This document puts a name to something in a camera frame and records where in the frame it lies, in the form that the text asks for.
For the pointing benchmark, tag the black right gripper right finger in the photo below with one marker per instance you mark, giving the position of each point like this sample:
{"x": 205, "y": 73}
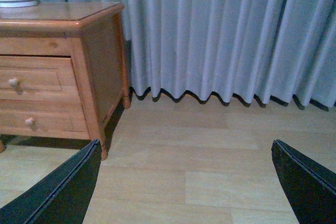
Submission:
{"x": 308, "y": 186}

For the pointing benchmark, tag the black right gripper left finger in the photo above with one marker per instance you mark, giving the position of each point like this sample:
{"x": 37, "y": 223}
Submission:
{"x": 63, "y": 196}

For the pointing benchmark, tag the wooden drawer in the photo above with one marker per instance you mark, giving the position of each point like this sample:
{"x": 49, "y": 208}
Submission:
{"x": 44, "y": 79}
{"x": 32, "y": 118}

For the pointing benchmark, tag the wooden nightstand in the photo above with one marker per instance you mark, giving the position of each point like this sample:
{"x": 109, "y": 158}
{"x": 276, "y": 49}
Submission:
{"x": 91, "y": 35}

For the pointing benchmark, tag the light grey curtain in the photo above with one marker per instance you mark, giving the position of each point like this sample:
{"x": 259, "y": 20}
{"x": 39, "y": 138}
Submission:
{"x": 263, "y": 49}

